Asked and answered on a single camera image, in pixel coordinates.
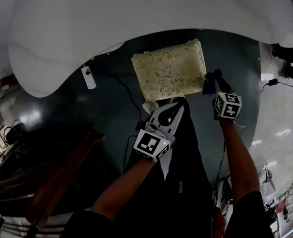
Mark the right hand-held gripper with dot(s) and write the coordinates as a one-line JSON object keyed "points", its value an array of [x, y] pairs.
{"points": [[229, 105]]}

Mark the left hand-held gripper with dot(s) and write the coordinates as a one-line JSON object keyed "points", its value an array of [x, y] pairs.
{"points": [[152, 144]]}

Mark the floral beige cushioned seat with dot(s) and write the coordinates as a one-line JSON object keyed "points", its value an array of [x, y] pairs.
{"points": [[168, 71]]}

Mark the person's left forearm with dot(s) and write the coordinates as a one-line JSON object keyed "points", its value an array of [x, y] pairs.
{"points": [[126, 182]]}

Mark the person's right forearm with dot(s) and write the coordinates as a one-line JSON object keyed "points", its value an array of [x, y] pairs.
{"points": [[238, 157]]}

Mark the white stool leg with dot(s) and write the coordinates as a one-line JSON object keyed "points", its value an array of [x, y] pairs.
{"points": [[149, 106]]}

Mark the person's black clothing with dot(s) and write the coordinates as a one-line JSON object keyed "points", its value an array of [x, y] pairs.
{"points": [[186, 182]]}

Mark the black power adapter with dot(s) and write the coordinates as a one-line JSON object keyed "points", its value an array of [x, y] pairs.
{"points": [[272, 81]]}

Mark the white power strip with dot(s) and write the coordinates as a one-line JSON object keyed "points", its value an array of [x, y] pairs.
{"points": [[88, 77]]}

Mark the brown wooden furniture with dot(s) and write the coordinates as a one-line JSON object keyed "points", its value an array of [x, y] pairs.
{"points": [[49, 177]]}

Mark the white paper bag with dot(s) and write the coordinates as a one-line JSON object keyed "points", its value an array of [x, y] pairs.
{"points": [[267, 187]]}

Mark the white bed cover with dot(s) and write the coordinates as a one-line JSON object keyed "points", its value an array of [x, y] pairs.
{"points": [[136, 9]]}

